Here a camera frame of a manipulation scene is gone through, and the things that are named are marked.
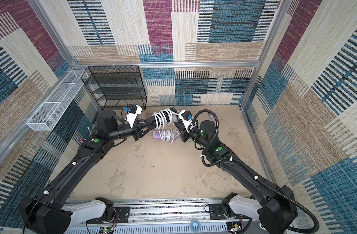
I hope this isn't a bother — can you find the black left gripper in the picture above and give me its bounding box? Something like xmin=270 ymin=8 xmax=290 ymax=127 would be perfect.
xmin=108 ymin=118 xmax=154 ymax=142

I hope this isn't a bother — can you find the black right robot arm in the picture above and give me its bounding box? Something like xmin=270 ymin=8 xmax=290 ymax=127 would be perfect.
xmin=168 ymin=108 xmax=298 ymax=234

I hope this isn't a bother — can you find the white wire mesh basket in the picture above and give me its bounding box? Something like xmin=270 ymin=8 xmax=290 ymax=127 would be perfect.
xmin=27 ymin=70 xmax=85 ymax=131

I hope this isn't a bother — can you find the white power strip cord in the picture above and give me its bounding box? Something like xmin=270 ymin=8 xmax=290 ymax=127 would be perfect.
xmin=153 ymin=108 xmax=179 ymax=131

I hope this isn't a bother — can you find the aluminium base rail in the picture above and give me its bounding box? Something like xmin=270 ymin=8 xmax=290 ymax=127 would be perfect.
xmin=43 ymin=197 xmax=273 ymax=234

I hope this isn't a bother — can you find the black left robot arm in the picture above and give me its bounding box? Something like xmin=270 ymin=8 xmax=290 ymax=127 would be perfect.
xmin=18 ymin=106 xmax=159 ymax=234

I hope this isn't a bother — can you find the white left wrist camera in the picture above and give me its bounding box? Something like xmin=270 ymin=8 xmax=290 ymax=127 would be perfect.
xmin=124 ymin=104 xmax=142 ymax=127

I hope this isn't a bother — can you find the black corrugated cable conduit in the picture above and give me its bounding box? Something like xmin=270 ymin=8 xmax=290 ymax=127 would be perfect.
xmin=191 ymin=109 xmax=320 ymax=234

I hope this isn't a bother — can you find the black wire mesh shelf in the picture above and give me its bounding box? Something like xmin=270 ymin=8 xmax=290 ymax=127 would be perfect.
xmin=81 ymin=65 xmax=147 ymax=110

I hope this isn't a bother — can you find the pink calculator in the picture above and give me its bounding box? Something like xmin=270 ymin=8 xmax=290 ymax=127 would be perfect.
xmin=138 ymin=112 xmax=153 ymax=120

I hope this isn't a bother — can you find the black power strip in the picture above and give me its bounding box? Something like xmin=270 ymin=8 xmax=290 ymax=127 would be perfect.
xmin=152 ymin=108 xmax=177 ymax=129

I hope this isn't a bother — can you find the purple power strip with cord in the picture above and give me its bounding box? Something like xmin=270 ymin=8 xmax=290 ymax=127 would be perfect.
xmin=153 ymin=130 xmax=180 ymax=144

